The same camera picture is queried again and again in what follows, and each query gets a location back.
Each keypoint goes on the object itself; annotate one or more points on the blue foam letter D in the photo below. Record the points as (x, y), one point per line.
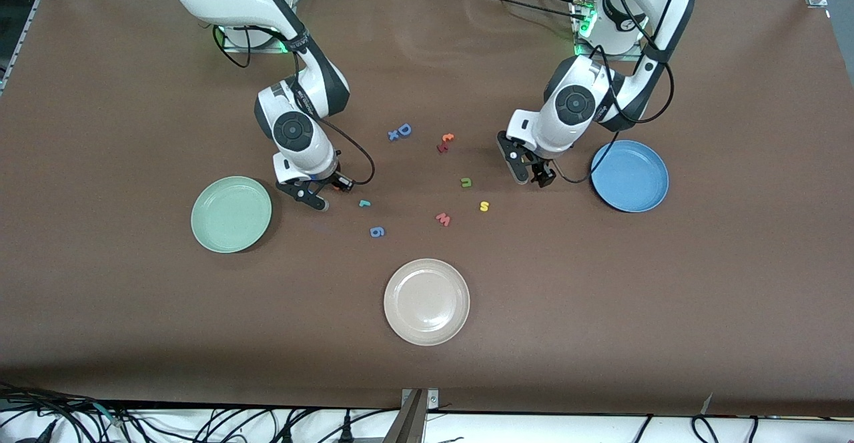
(400, 127)

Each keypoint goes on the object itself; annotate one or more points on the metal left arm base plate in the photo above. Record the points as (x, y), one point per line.
(600, 56)

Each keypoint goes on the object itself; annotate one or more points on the white paper scrap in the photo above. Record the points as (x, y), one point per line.
(707, 404)

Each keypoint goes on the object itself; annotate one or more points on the metal table clamp bracket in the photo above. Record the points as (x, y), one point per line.
(417, 416)

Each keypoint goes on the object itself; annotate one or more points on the pale green plate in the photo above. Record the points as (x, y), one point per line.
(231, 215)

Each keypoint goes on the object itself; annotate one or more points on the blue plate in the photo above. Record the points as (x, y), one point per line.
(634, 179)

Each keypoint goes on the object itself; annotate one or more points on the beige plate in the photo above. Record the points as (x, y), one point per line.
(426, 302)

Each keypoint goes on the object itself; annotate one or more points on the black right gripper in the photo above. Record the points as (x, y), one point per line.
(331, 181)

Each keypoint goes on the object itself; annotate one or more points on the blue foam digit 6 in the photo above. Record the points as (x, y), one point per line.
(374, 231)

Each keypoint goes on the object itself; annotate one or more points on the pink foam letter w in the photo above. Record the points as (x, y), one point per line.
(443, 220)

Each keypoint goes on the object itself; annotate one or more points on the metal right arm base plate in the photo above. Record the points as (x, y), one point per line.
(233, 48)

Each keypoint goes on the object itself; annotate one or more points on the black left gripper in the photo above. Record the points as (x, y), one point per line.
(541, 171)

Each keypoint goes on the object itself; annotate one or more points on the brown table cover sheet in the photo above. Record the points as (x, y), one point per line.
(600, 336)

